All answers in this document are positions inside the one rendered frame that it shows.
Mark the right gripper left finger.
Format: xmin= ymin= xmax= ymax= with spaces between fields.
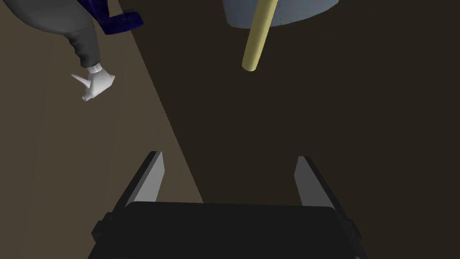
xmin=115 ymin=151 xmax=165 ymax=213

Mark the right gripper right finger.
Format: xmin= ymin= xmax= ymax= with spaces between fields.
xmin=294 ymin=156 xmax=338 ymax=211

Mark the yellow wooden stick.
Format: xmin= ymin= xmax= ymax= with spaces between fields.
xmin=241 ymin=0 xmax=279 ymax=72

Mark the dark blue cloth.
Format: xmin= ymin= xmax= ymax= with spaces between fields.
xmin=77 ymin=0 xmax=144 ymax=36

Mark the pale blue round container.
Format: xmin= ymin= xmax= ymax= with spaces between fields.
xmin=222 ymin=0 xmax=340 ymax=29

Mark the grey spray bottle white nozzle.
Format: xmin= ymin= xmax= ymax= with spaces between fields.
xmin=6 ymin=0 xmax=116 ymax=103

